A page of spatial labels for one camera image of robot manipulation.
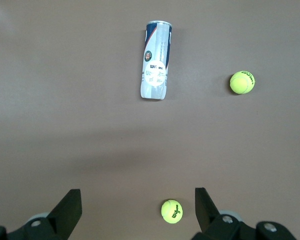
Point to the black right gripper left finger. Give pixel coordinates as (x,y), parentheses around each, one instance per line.
(62,217)

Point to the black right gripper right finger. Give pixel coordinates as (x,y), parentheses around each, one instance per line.
(210,220)

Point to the clear Wilson tennis ball can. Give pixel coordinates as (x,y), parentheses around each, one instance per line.
(155,72)

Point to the yellow-green tennis ball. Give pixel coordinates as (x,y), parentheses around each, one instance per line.
(242,82)
(171,211)

